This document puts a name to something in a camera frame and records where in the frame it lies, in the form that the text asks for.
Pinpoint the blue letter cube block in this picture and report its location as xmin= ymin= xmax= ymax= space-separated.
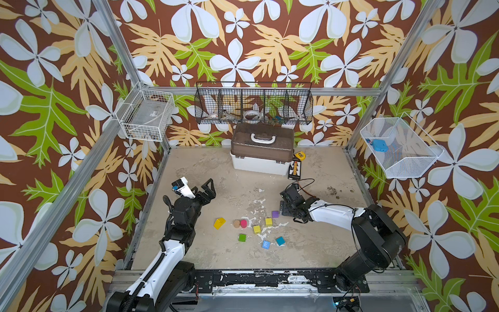
xmin=262 ymin=240 xmax=270 ymax=250

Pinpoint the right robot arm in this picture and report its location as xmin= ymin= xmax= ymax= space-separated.
xmin=280 ymin=183 xmax=408 ymax=291

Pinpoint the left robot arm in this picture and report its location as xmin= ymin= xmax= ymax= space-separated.
xmin=104 ymin=177 xmax=216 ymax=311

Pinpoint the yellow wedge block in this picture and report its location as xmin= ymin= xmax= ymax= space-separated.
xmin=213 ymin=217 xmax=226 ymax=230

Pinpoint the black battery holder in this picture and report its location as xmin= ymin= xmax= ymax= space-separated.
xmin=288 ymin=159 xmax=301 ymax=181

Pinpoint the brown lid storage box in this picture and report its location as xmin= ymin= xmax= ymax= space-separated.
xmin=230 ymin=123 xmax=294 ymax=176

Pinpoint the blue object in basket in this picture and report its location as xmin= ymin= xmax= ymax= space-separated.
xmin=370 ymin=139 xmax=389 ymax=153

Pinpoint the white mesh basket right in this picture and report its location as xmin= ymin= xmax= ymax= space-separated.
xmin=360 ymin=116 xmax=444 ymax=179

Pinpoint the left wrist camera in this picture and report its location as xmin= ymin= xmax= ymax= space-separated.
xmin=172 ymin=177 xmax=195 ymax=199

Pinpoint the red cable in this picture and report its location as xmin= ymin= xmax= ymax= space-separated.
xmin=297 ymin=180 xmax=317 ymax=200

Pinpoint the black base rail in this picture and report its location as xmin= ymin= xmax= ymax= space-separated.
xmin=159 ymin=268 xmax=371 ymax=294

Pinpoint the black wire basket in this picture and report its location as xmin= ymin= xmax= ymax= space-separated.
xmin=193 ymin=81 xmax=314 ymax=126

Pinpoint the white wire basket left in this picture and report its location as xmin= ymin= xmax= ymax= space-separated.
xmin=116 ymin=88 xmax=175 ymax=142

